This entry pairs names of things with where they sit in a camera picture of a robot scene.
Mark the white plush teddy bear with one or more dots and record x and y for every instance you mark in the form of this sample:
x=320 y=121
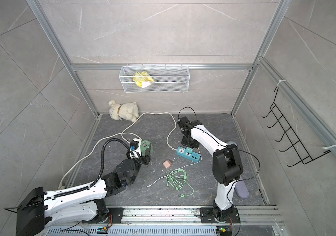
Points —
x=127 y=111

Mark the black wire hook rack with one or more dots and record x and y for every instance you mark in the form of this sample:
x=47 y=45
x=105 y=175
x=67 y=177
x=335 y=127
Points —
x=290 y=135

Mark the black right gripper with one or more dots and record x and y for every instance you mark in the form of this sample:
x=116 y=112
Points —
x=184 y=142

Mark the yellow packet in basket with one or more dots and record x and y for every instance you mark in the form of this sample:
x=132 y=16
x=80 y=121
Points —
x=143 y=79

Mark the teal power strip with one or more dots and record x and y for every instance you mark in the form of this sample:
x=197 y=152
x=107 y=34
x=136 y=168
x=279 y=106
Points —
x=195 y=157

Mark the pink USB charger adapter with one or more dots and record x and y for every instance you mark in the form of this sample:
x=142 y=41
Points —
x=167 y=164

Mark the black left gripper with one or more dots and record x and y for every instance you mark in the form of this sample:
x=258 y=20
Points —
x=145 y=159

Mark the purple glasses case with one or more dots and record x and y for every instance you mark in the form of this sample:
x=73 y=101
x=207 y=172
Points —
x=241 y=189

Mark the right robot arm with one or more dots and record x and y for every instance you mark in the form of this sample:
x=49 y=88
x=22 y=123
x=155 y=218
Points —
x=227 y=166

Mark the teal USB charger adapter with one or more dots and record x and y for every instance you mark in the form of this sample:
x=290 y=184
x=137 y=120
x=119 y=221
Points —
x=189 y=151

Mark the white wire wall basket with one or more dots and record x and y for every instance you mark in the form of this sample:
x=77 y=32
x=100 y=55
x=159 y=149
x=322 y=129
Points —
x=167 y=78

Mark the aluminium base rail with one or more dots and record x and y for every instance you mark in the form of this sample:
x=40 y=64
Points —
x=178 y=221

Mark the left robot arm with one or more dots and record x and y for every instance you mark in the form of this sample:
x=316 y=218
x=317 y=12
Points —
x=84 y=203

